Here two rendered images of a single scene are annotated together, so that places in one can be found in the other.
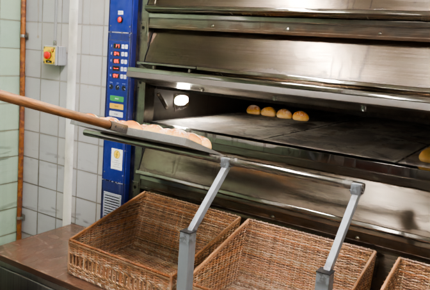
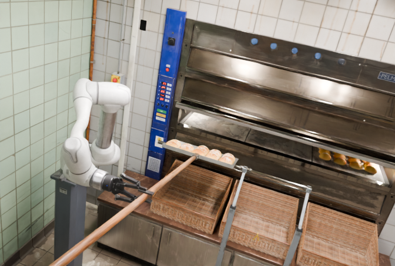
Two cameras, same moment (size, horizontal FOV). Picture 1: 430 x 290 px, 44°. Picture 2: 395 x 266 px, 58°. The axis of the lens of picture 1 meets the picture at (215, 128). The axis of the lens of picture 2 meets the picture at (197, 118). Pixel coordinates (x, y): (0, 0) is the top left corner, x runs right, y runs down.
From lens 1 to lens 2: 1.45 m
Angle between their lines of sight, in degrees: 23
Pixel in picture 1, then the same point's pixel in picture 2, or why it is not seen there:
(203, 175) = not seen: hidden behind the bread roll
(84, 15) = (139, 59)
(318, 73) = (283, 121)
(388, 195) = (307, 176)
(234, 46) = (237, 97)
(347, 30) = (300, 103)
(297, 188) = (263, 168)
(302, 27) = (278, 96)
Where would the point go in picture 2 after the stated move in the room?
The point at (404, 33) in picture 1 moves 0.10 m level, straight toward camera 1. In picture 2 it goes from (328, 110) to (331, 115)
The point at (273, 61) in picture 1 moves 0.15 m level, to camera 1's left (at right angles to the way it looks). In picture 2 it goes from (259, 110) to (242, 108)
